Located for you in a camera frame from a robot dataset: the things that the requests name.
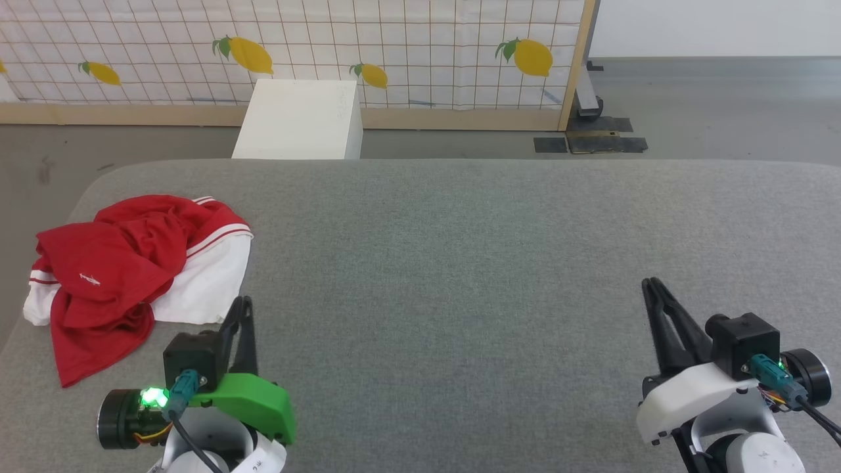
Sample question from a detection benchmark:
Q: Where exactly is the white box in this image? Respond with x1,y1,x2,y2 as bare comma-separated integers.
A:
231,79,364,160

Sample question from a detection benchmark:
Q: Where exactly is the left teal-plug black cable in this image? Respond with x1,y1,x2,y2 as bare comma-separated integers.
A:
161,369,225,473

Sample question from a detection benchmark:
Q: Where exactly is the right teal-plug black cable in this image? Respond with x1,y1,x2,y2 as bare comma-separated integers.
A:
749,353,841,449

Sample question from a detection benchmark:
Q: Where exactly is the grey fabric sofa seat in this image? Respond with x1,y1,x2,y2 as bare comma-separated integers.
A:
0,158,841,473

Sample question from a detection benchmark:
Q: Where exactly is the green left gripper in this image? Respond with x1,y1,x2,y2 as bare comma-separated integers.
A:
98,296,297,451

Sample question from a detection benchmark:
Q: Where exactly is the large black taped floor plate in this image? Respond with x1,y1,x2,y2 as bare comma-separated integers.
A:
566,117,648,155

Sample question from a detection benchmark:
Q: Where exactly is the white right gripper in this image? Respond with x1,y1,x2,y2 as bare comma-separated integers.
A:
635,277,832,447

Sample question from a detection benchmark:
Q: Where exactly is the teal-plug black cable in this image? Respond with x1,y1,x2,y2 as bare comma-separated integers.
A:
161,369,225,473
749,353,841,449

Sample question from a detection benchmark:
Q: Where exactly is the grey metal screen foot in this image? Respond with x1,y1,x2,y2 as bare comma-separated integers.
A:
575,59,604,120

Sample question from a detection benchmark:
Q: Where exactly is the lemon-print wood-framed screen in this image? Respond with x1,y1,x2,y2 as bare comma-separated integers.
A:
0,0,597,131

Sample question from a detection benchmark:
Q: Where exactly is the red and white basketball jersey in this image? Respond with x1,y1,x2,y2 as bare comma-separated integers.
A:
23,194,254,389

